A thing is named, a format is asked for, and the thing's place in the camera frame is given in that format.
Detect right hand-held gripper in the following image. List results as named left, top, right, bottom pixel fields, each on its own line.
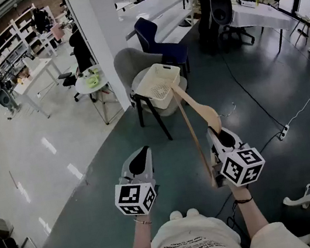
left=205, top=118, right=270, bottom=191

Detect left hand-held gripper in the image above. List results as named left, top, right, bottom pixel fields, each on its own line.
left=105, top=144, right=163, bottom=220

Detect wooden clothes hanger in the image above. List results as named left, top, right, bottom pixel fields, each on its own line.
left=169, top=75, right=250, bottom=194

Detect cream plastic basket container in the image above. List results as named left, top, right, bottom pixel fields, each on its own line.
left=130, top=59, right=187, bottom=114

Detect person's left forearm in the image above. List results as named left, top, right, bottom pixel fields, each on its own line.
left=123, top=214, right=159, bottom=248

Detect person's right forearm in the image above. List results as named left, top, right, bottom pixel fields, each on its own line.
left=230, top=181, right=272, bottom=240

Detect person's white left shoe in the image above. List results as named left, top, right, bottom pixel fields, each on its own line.
left=168, top=209, right=184, bottom=221

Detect person's white shoe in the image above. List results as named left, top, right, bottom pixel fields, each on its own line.
left=184, top=207, right=200, bottom=218
left=168, top=209, right=184, bottom=221

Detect white power strip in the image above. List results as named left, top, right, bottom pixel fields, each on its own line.
left=276, top=123, right=292, bottom=141

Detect black wrist band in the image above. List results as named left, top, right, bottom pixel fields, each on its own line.
left=234, top=195, right=254, bottom=206

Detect person's white right shoe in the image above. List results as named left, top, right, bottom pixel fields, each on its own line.
left=184, top=207, right=200, bottom=218

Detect round white table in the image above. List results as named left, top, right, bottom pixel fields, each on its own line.
left=71, top=60, right=126, bottom=130

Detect white printed t-shirt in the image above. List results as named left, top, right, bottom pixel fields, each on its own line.
left=92, top=194, right=310, bottom=248

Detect green items on table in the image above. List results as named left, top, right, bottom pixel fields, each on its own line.
left=82, top=67, right=102, bottom=90

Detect grey upholstered chair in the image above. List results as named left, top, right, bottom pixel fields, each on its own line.
left=111, top=38, right=198, bottom=148

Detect dark blue chair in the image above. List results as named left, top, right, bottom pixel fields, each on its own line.
left=132, top=9, right=194, bottom=82

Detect black mesh office chair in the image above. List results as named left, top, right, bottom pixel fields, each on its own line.
left=208, top=0, right=257, bottom=51

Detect table with white cloth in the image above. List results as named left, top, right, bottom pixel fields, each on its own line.
left=228, top=0, right=305, bottom=61

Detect white rectangular desk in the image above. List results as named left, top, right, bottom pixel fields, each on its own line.
left=9, top=55, right=70, bottom=124

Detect large white shelving unit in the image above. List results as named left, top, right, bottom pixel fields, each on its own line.
left=111, top=0, right=203, bottom=53

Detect cardboard box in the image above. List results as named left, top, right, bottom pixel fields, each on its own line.
left=0, top=212, right=15, bottom=238

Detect grey-backed office chair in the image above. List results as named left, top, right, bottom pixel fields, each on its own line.
left=0, top=73, right=23, bottom=116

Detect white storage shelf rack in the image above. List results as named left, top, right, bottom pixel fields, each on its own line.
left=0, top=3, right=50, bottom=89

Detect long black floor cable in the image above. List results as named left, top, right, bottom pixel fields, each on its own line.
left=217, top=37, right=291, bottom=160

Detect thin metal bracelet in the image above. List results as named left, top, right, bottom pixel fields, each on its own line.
left=133, top=216, right=153, bottom=228

